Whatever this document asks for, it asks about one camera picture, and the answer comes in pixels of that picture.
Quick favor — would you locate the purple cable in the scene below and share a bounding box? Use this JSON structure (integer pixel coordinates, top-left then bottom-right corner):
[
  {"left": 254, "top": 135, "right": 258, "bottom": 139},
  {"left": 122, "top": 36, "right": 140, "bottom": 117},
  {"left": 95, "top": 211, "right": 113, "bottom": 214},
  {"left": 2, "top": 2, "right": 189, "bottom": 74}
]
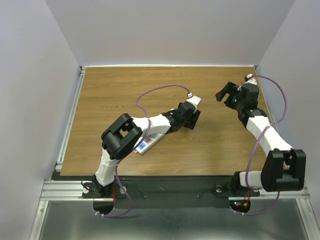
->
[
  {"left": 94, "top": 84, "right": 192, "bottom": 218},
  {"left": 234, "top": 74, "right": 288, "bottom": 216}
]

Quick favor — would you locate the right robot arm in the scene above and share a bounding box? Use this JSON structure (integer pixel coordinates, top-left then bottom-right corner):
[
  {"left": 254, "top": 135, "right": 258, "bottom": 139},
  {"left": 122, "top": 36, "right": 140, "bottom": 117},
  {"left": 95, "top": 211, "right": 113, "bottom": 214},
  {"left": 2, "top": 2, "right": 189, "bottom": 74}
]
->
[{"left": 215, "top": 78, "right": 306, "bottom": 195}]

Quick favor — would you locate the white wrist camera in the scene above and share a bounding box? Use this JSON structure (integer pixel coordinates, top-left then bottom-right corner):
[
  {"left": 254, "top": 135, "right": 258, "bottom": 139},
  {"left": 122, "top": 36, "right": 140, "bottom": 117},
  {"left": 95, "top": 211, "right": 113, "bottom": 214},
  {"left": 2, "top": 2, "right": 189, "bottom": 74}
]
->
[
  {"left": 186, "top": 96, "right": 202, "bottom": 109},
  {"left": 244, "top": 73, "right": 257, "bottom": 85}
]

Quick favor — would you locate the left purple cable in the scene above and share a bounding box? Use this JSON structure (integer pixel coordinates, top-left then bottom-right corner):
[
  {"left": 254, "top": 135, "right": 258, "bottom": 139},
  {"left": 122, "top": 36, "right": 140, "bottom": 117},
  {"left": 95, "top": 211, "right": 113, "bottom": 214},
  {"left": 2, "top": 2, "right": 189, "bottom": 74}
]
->
[{"left": 94, "top": 84, "right": 192, "bottom": 218}]

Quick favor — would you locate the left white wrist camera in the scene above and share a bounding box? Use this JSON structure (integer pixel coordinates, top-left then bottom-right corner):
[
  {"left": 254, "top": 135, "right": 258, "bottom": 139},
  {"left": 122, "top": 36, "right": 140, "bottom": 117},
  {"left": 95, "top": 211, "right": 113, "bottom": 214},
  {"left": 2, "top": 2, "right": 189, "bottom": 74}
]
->
[{"left": 186, "top": 96, "right": 202, "bottom": 109}]

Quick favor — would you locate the aluminium frame rail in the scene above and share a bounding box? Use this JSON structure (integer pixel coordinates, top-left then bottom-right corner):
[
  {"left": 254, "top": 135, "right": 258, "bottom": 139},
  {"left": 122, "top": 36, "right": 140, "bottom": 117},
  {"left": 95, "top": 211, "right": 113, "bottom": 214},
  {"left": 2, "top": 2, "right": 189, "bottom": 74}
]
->
[{"left": 37, "top": 66, "right": 308, "bottom": 240}]

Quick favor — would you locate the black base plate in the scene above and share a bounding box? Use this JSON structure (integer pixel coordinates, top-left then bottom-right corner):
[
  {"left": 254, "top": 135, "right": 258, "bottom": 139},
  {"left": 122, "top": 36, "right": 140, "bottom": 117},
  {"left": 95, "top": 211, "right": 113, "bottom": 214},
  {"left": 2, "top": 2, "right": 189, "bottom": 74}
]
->
[{"left": 82, "top": 175, "right": 260, "bottom": 211}]

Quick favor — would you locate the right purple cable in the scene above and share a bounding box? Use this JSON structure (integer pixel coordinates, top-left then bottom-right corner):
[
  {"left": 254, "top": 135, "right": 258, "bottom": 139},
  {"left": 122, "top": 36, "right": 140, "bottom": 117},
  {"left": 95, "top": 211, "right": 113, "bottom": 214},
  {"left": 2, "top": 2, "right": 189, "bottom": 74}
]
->
[{"left": 234, "top": 74, "right": 288, "bottom": 216}]

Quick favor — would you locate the white power strip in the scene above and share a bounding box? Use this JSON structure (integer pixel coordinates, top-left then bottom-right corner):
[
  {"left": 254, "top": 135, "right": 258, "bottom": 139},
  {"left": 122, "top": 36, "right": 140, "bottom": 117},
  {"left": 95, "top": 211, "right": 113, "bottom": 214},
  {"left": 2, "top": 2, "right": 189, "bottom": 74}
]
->
[{"left": 133, "top": 133, "right": 165, "bottom": 155}]

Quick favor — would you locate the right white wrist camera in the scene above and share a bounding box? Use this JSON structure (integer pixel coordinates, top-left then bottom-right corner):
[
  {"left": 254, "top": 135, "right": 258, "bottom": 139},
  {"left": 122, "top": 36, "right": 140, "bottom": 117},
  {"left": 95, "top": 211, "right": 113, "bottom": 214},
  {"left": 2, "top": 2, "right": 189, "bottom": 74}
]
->
[{"left": 244, "top": 73, "right": 257, "bottom": 85}]

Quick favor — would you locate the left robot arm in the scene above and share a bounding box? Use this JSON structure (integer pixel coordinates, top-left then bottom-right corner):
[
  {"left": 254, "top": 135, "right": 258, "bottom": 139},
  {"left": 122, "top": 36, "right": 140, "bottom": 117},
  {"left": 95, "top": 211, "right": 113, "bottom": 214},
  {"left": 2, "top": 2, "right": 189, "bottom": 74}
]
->
[{"left": 92, "top": 96, "right": 201, "bottom": 197}]

